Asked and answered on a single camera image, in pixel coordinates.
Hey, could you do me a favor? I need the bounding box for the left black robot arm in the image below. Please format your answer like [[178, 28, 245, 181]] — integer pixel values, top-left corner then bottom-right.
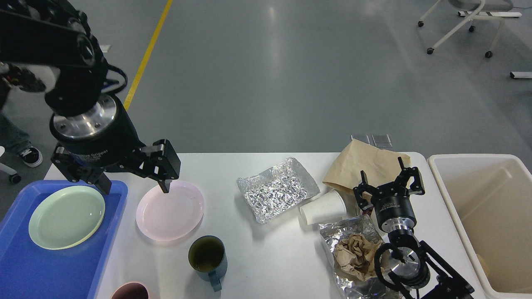
[[1, 0, 181, 194]]

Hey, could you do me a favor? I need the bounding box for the white chair base left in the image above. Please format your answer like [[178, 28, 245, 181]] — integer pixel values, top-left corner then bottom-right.
[[0, 163, 22, 184]]

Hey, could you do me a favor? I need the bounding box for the light green plate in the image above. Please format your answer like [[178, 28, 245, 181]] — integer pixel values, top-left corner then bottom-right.
[[28, 186, 106, 250]]

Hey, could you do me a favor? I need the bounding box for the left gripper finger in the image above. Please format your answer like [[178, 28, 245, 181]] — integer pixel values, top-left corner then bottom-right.
[[121, 139, 181, 194], [51, 143, 112, 195]]

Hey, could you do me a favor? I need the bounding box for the blue plastic tray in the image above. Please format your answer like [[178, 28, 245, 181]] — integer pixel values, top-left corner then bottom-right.
[[0, 180, 128, 299]]

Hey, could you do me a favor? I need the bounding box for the white bar on floor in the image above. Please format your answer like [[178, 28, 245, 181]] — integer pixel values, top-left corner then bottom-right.
[[510, 71, 532, 79]]

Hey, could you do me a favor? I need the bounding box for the pink plate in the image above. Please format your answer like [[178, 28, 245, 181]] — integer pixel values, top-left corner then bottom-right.
[[135, 180, 205, 242]]

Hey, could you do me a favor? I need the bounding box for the brown paper bag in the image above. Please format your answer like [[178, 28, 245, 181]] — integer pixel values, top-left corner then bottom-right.
[[323, 140, 410, 202]]

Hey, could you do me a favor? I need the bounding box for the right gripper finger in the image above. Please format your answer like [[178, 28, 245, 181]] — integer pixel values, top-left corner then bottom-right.
[[389, 157, 425, 196], [353, 170, 380, 211]]

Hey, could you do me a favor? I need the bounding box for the white paper cup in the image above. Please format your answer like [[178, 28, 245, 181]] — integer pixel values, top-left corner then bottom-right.
[[299, 190, 347, 225]]

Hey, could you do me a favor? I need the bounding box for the white rolling chair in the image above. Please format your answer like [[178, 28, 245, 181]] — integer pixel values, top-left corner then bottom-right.
[[427, 0, 522, 58]]

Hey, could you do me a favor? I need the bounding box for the crumpled brown paper ball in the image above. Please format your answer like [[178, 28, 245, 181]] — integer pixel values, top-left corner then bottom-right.
[[333, 233, 384, 281]]

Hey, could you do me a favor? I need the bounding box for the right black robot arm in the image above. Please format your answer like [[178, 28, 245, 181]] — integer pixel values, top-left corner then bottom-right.
[[353, 157, 475, 299]]

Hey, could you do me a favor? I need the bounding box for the beige plastic bin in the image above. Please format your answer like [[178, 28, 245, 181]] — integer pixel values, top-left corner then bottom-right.
[[428, 154, 532, 299]]

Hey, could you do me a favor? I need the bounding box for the flat crumpled foil sheet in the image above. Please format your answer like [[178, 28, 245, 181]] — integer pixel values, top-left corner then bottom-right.
[[320, 216, 403, 299]]

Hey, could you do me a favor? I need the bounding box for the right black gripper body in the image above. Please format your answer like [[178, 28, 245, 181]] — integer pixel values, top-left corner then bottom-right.
[[371, 194, 417, 232]]

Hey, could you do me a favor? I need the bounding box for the pink ribbed mug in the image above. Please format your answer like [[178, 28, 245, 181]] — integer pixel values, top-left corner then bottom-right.
[[110, 282, 150, 299]]

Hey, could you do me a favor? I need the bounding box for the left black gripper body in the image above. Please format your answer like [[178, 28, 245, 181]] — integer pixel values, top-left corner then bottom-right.
[[49, 95, 147, 172]]

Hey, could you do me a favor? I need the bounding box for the dark teal mug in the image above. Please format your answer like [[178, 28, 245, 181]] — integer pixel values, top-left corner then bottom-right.
[[188, 235, 228, 292]]

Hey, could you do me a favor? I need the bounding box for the aluminium foil tray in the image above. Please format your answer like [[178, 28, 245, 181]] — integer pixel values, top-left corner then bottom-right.
[[237, 157, 320, 224]]

